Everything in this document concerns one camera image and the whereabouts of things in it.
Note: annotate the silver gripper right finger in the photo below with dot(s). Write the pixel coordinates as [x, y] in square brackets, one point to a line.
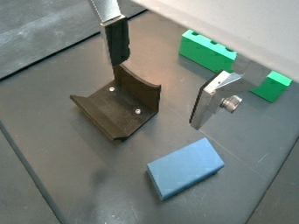
[219, 92]

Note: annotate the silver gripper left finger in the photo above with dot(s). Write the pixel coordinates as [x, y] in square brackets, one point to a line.
[113, 28]

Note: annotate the blue rectangular block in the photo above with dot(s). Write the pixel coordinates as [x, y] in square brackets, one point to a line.
[183, 168]

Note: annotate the green shape-sorting board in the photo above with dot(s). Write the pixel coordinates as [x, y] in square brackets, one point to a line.
[216, 57]

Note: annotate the black curved fixture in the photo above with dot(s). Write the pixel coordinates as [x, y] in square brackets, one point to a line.
[123, 105]

